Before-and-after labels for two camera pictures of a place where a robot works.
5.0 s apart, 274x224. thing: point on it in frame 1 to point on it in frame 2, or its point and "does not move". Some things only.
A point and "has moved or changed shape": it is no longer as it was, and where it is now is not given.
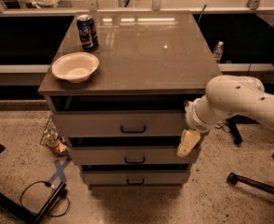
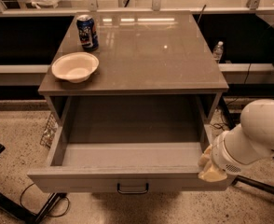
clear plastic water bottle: x=218 y=51 does not move
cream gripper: x=194 y=119 to x=221 y=158
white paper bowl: x=75 y=67 does not move
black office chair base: x=234 y=178 does not move
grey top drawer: x=119 y=123 has moved or changed shape
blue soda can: x=88 y=33 does not move
